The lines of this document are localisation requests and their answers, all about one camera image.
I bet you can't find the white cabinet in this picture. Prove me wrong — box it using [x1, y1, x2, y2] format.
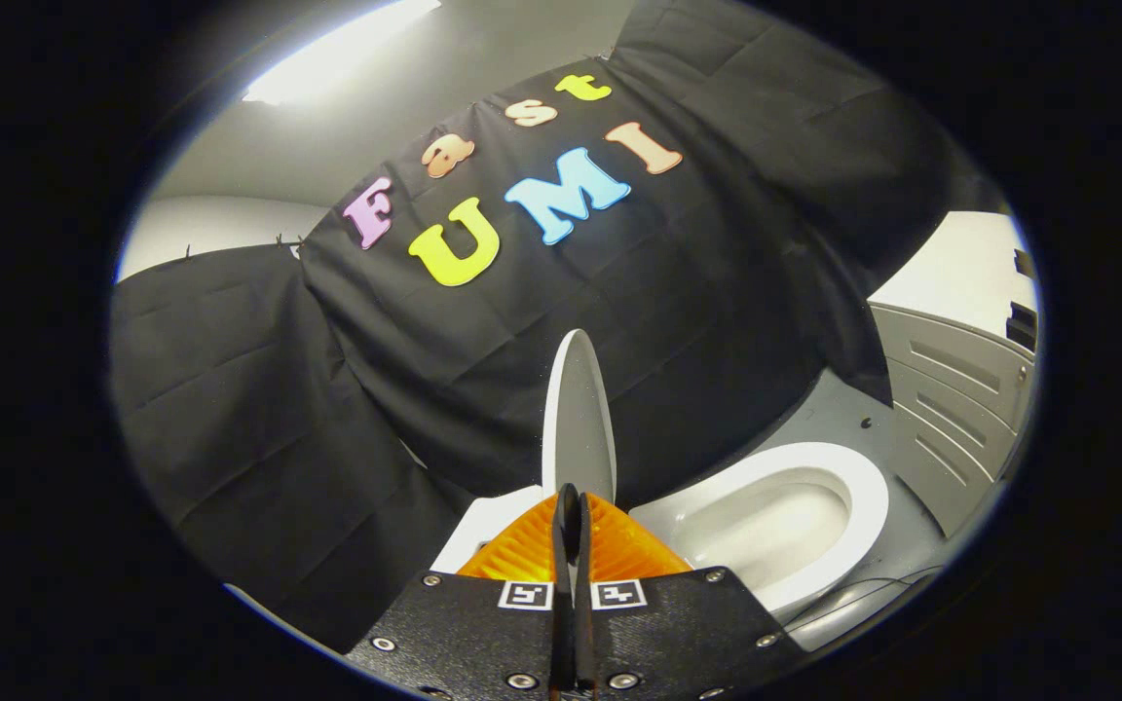
[868, 209, 1041, 539]

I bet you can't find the black floor cable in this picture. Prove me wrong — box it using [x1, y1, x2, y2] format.
[785, 568, 944, 614]

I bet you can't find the black backdrop cloth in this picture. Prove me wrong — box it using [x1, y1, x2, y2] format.
[111, 0, 1010, 653]

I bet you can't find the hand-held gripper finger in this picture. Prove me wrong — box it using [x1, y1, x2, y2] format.
[345, 484, 574, 697]
[573, 490, 807, 700]

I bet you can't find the white toilet lid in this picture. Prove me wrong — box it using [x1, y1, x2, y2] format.
[542, 329, 617, 507]

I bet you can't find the large round ceiling light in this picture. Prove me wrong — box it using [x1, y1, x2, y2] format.
[243, 0, 442, 106]

